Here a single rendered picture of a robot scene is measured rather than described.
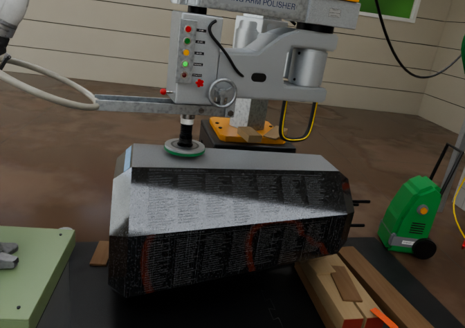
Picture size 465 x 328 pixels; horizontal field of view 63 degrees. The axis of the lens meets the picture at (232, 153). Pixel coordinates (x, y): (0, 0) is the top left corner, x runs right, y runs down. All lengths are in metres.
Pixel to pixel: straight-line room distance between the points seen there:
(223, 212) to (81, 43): 6.57
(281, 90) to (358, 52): 6.57
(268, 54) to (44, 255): 1.35
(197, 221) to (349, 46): 7.03
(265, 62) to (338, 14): 0.45
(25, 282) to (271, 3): 1.52
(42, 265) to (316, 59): 1.60
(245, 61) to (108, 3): 6.16
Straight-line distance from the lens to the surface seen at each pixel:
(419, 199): 3.13
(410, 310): 2.62
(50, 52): 8.28
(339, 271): 2.47
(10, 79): 1.71
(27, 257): 1.23
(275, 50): 2.00
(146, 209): 1.81
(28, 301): 1.09
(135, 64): 7.95
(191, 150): 1.98
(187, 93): 1.86
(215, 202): 1.87
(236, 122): 2.82
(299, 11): 2.03
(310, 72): 2.14
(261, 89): 2.01
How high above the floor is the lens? 1.56
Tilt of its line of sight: 20 degrees down
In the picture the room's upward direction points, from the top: 8 degrees clockwise
